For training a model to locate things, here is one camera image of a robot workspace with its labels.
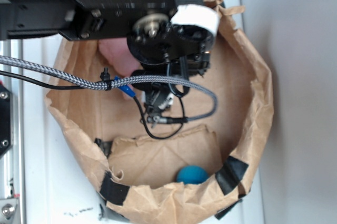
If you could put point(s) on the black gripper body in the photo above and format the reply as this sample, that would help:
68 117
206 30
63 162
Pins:
169 50

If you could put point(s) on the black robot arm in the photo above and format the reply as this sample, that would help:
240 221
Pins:
96 19

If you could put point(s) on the blue ball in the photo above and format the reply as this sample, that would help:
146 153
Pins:
192 175

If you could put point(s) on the pink plush bunny toy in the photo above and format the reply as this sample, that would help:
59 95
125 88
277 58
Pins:
118 55

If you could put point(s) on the brown paper bag bin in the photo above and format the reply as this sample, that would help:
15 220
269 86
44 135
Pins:
136 175

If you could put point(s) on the black metal bracket left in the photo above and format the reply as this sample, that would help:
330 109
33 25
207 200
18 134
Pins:
6 120

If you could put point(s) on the silver aluminium frame rail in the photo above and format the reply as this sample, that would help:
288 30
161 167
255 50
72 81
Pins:
13 196

